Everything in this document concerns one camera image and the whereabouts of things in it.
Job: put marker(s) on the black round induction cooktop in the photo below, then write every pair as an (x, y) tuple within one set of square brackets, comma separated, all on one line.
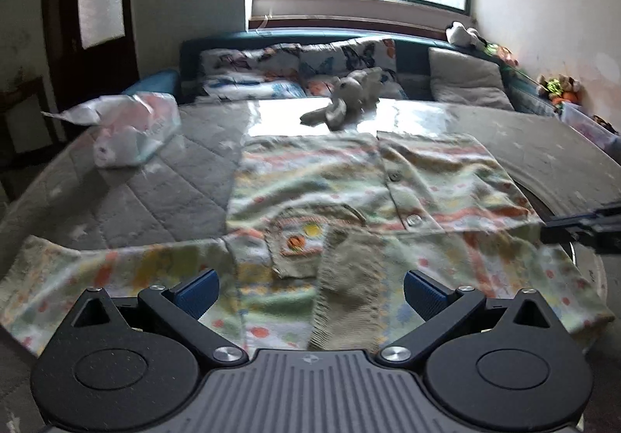
[(587, 268)]

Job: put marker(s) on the white plush rabbit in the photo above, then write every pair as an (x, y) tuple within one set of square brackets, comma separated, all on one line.
[(347, 95)]

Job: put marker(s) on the soft tissue pack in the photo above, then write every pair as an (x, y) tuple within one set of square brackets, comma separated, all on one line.
[(131, 132)]

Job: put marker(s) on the dark wooden door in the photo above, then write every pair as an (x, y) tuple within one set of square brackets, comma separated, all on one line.
[(63, 25)]

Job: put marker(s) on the plain grey pillow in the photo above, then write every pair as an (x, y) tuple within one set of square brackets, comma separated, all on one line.
[(468, 78)]

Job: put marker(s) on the clear plastic storage box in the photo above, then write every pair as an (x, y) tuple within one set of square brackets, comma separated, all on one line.
[(589, 125)]

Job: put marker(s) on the green patterned button shirt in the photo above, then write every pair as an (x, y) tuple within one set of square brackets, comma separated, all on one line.
[(310, 185)]

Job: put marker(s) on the grey quilted table cover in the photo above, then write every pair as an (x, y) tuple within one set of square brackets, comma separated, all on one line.
[(160, 190)]

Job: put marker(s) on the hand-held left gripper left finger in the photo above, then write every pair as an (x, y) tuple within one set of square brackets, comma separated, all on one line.
[(196, 294)]

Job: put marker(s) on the teal sofa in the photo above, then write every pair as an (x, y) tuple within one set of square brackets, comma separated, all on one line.
[(412, 57)]

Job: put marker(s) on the black and white plush dog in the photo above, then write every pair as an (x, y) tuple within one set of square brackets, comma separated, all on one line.
[(463, 34)]

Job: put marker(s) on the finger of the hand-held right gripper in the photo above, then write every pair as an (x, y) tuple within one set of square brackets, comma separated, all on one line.
[(582, 226)]

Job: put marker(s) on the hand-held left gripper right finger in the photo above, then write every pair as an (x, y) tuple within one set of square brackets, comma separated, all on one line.
[(427, 294)]

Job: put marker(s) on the butterfly print pillow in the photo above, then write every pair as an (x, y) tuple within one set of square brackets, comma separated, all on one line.
[(242, 66), (359, 55)]

